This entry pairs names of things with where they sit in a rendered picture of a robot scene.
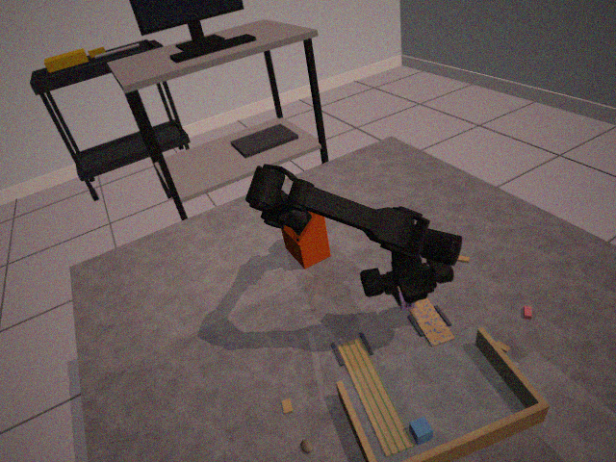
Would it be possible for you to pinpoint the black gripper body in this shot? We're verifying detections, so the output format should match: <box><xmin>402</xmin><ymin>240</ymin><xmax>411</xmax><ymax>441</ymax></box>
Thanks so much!
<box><xmin>360</xmin><ymin>252</ymin><xmax>454</xmax><ymax>297</ymax></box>

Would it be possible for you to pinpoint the purple labelled cube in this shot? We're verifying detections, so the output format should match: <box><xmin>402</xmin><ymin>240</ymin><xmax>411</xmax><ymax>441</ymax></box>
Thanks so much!
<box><xmin>399</xmin><ymin>292</ymin><xmax>415</xmax><ymax>311</ymax></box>

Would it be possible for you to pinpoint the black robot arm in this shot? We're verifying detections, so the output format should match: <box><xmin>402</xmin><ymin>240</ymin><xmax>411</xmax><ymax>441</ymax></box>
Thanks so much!
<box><xmin>245</xmin><ymin>164</ymin><xmax>462</xmax><ymax>304</ymax></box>

